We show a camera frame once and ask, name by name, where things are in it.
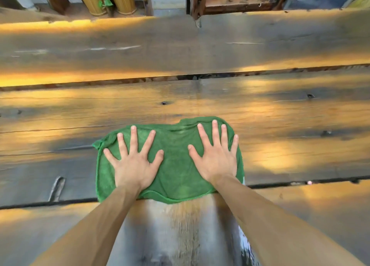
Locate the person's left hand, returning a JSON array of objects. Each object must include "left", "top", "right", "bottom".
[{"left": 103, "top": 125, "right": 165, "bottom": 195}]

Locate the green cloth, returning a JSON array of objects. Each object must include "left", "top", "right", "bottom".
[{"left": 92, "top": 116, "right": 246, "bottom": 204}]

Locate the person's right forearm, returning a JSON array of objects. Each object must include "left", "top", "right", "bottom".
[{"left": 213, "top": 175, "right": 365, "bottom": 266}]

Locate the person's right hand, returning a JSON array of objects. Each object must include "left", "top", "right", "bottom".
[{"left": 188, "top": 120, "right": 239, "bottom": 187}]

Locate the person's left forearm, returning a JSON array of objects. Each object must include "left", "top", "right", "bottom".
[{"left": 30, "top": 185, "right": 141, "bottom": 266}]

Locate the white plant pot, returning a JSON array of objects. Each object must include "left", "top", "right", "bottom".
[{"left": 13, "top": 0, "right": 38, "bottom": 10}]

